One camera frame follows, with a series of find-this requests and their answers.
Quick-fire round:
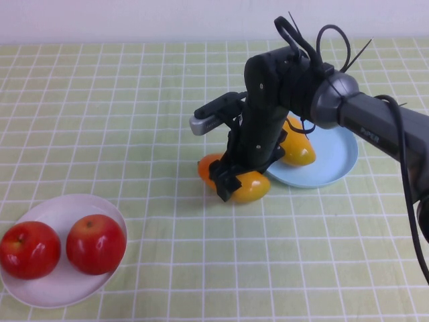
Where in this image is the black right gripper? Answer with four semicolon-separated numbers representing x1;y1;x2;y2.
208;129;290;203

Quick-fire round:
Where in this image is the yellow orange plastic mango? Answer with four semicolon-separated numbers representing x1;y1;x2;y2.
278;115;318;168
196;153;271;205

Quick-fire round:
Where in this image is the red plastic apple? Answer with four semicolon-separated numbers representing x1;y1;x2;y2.
66;213;127;276
0;221;62;281

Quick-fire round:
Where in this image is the light blue round plate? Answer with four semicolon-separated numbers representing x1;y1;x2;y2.
266;127;359;189

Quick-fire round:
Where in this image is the white round plate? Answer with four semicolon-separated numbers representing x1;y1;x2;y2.
0;193;128;309

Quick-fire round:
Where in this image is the green white checked tablecloth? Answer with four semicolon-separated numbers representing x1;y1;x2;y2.
0;38;429;322

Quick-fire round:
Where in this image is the black zip tie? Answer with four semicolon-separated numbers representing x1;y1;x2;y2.
287;11;305;40
345;37;374;74

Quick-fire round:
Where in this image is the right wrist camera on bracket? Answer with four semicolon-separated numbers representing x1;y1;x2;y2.
189;92;249;136

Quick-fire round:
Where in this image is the black right arm cable loop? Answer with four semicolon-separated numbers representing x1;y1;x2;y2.
273;15;324;70

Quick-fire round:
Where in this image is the black right camera cable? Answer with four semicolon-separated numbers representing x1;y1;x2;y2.
316;23;429;288

